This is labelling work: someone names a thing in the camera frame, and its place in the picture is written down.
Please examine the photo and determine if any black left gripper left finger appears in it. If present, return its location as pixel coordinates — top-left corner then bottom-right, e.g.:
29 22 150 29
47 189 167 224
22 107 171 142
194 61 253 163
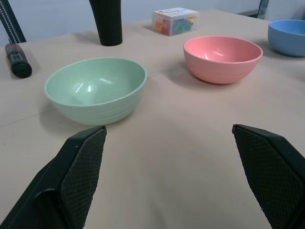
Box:
0 125 107 229

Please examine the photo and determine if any clear box of colourful pieces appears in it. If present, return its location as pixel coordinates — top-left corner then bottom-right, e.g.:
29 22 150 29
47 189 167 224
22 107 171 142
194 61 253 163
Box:
152 7 200 37

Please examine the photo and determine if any red bowl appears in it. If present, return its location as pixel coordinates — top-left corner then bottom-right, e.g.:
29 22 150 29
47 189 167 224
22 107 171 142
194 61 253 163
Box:
183 36 264 84

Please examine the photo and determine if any black tapered cylinder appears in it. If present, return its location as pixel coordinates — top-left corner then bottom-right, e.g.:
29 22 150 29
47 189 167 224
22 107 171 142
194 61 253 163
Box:
89 0 123 46

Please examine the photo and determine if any metal shelf frame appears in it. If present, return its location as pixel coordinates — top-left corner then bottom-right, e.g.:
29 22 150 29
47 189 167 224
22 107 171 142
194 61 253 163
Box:
256 0 268 20

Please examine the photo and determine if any green bowl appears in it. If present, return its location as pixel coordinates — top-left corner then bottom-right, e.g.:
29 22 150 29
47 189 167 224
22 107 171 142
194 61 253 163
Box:
43 57 148 126

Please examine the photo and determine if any blue bowl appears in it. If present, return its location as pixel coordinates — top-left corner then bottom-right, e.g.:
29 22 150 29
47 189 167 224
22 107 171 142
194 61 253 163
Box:
267 20 305 57

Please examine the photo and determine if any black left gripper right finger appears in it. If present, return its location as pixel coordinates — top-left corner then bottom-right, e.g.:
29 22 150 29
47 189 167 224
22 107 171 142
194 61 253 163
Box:
232 124 305 229

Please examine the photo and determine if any black and red tool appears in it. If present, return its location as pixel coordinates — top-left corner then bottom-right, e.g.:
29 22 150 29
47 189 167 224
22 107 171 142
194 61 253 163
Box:
5 43 33 79

